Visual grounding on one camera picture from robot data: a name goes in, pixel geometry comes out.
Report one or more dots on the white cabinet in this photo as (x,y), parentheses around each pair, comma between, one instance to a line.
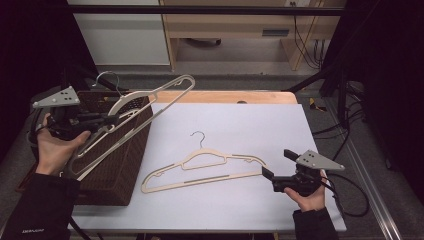
(123,40)

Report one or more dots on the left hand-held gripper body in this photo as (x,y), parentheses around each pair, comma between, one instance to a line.
(61,97)

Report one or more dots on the person's left hand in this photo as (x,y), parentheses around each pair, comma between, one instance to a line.
(55,153)

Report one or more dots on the person's right hand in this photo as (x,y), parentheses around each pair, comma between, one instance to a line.
(311,202)

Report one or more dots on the brown woven basket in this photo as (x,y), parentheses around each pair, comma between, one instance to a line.
(123,160)

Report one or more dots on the white table sheet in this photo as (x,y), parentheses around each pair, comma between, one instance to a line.
(240,133)

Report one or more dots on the aluminium rail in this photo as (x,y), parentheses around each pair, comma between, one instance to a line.
(366,186)

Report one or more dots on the beige plastic clothes hanger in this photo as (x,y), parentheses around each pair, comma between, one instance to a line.
(203,152)
(133,97)

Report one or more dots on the light wooden desk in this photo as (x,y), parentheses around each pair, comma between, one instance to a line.
(226,25)

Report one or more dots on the yellow and black tool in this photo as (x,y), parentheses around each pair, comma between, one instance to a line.
(313,105)

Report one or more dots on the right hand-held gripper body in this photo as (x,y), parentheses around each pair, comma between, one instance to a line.
(316,160)

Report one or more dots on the black horizontal frame bar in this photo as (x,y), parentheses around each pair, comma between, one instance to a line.
(200,10)

